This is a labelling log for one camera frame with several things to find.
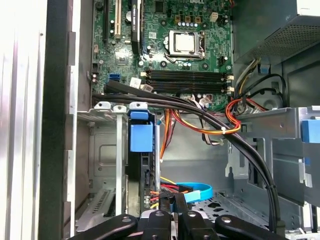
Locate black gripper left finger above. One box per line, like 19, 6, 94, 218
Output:
68, 195, 175, 240

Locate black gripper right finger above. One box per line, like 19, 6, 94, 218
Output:
174, 193, 286, 240

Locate black power wire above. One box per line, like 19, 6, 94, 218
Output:
149, 176, 192, 210

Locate hard disk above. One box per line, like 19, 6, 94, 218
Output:
126, 109, 162, 216

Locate silver metal drive cage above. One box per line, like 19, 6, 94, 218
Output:
224, 106, 320, 240

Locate black RAM slot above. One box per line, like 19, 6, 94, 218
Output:
140, 79, 235, 94
140, 69, 235, 81

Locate black open PC case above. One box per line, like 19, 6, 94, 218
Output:
38, 0, 320, 240

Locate blue plastic drive latch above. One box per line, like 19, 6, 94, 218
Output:
300, 118, 320, 144

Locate CPU socket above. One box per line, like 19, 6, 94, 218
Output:
164, 29, 208, 63

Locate silver CPU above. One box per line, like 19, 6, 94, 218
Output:
173, 33, 196, 53

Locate green motherboard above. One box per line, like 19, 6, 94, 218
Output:
90, 0, 235, 113

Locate black graphics card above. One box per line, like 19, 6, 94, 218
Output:
128, 0, 146, 55

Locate white expansion slot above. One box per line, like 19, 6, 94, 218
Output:
114, 0, 123, 40

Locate grey power supply unit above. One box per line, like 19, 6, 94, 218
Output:
231, 0, 320, 66

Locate black expansion slot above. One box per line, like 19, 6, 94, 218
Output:
102, 0, 110, 44

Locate blue wire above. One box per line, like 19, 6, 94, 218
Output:
176, 182, 214, 204

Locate orange wire bundle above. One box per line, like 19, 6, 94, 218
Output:
158, 98, 269, 164

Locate black wire bundle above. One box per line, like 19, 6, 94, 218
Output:
91, 79, 286, 234

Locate yellow and black wires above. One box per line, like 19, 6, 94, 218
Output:
233, 57, 289, 106

